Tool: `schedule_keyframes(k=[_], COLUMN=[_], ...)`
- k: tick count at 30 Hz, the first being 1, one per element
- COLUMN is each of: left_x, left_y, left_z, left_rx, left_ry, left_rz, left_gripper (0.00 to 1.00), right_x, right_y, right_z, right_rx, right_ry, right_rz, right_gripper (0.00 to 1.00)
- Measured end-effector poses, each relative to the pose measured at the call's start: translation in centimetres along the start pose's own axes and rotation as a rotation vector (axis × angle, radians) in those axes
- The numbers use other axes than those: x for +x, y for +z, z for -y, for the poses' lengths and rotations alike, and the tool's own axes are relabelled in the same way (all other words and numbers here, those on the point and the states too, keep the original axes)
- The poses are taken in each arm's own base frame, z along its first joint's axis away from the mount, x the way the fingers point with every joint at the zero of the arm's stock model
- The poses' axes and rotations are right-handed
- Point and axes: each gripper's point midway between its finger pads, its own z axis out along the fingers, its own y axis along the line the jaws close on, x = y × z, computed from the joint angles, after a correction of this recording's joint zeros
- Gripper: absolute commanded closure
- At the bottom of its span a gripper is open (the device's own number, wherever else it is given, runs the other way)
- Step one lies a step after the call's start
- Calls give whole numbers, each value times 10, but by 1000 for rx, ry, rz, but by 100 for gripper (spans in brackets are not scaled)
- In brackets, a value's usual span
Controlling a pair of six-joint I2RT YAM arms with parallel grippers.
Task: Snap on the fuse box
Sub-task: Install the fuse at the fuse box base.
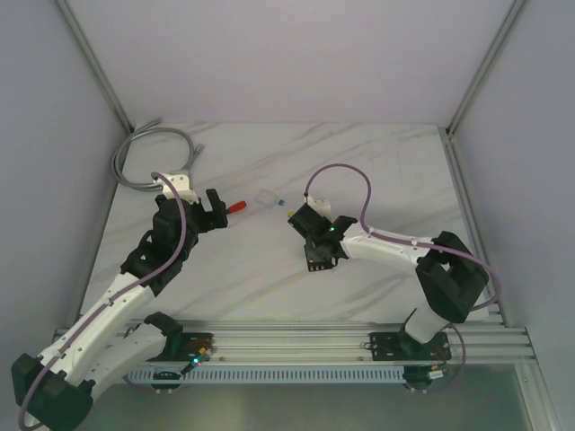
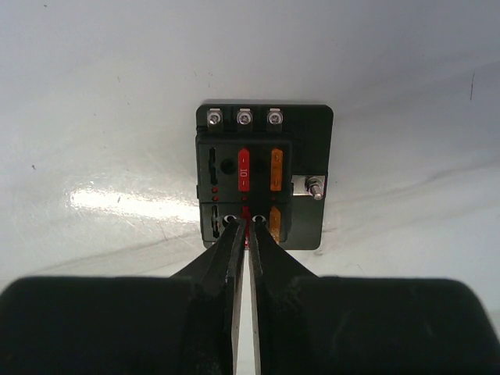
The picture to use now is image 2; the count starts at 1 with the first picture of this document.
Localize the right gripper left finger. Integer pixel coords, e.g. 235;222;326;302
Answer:
1;219;246;374

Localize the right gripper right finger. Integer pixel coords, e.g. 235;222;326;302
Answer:
249;223;499;374

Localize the brown blade fuse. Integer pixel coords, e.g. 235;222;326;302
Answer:
269;206;281;244

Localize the dark red blade fuse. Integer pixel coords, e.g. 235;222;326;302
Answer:
241;205;252;249

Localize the black fuse box base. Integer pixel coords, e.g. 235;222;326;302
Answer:
195;101;334;250

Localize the orange blade fuse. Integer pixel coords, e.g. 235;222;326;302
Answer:
270;148;284;192

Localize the bright red blade fuse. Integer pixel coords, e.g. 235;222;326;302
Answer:
237;148;250;192

